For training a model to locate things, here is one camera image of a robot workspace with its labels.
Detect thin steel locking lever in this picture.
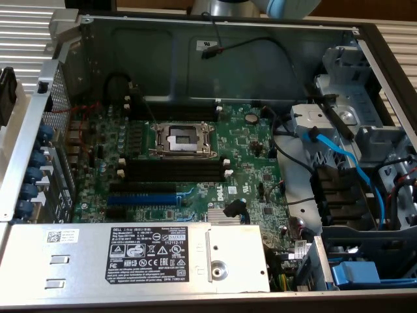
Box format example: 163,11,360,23
141,93,158,125

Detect blue plastic card latch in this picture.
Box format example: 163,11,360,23
22,183,39,200
16,199,35,216
29,150,46,167
25,166,44,184
38,125,55,142

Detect red and black wires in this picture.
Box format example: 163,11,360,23
374,155,417,213

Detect short black expansion slot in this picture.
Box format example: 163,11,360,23
104,207,128,220

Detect grey plastic drive carrier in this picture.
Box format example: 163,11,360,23
321,224,417,291

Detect black flat disk wire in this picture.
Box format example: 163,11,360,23
303,83,356,142

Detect red and black twisted wire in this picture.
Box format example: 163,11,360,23
51,100,102,158

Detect blue plastic drive latch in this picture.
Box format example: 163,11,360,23
331,260,417,290

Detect black rectangular object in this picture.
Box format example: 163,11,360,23
64,0,117,11

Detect green motherboard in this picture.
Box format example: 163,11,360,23
68,97,294,261

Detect yellow and black wires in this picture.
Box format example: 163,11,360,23
268,249,294,291

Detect black angled wire plug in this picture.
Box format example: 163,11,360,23
223,198,251,226

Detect blue disk wire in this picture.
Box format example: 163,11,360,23
302,126,387,231

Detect black wire with plug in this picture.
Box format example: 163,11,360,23
200,12,297,98

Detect silver finned heatsink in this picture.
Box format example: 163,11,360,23
207,208,242,225

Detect silver open PC case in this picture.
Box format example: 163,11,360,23
0,13,417,310

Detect CPU socket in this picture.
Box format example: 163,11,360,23
148,121,218,161

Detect silver socket cover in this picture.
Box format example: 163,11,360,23
152,123,214,156

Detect silver aluminium corner bracket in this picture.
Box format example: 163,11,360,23
48,8,82,50

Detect RAM slot with white latches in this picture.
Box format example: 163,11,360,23
116,169,234,183
129,106,224,117
119,158,229,172
124,95,221,106

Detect silver power supply box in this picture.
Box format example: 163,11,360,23
1,222,272,293

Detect thin black wire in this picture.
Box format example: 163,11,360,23
260,106,315,173

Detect silver metal disk bay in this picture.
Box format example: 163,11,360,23
289,44,417,229

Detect thick black looped cable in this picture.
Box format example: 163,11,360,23
103,71,132,108

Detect black plastic block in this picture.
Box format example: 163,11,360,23
309,164,374,226

